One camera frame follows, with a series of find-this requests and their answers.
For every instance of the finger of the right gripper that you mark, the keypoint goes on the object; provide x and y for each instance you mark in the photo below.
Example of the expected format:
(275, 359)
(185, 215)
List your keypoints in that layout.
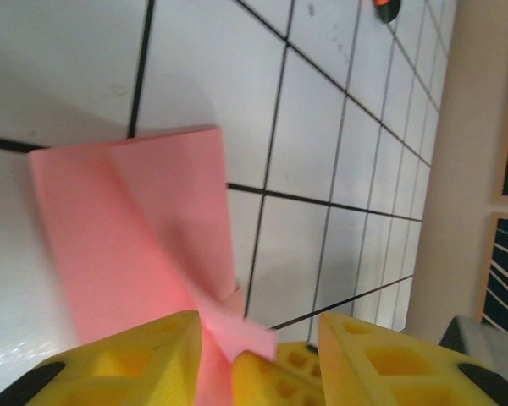
(279, 380)

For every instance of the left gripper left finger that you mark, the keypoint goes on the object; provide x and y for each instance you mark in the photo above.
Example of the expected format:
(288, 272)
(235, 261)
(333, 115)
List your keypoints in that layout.
(131, 372)

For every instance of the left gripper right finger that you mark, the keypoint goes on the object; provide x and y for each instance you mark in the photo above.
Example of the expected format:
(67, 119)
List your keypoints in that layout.
(385, 372)

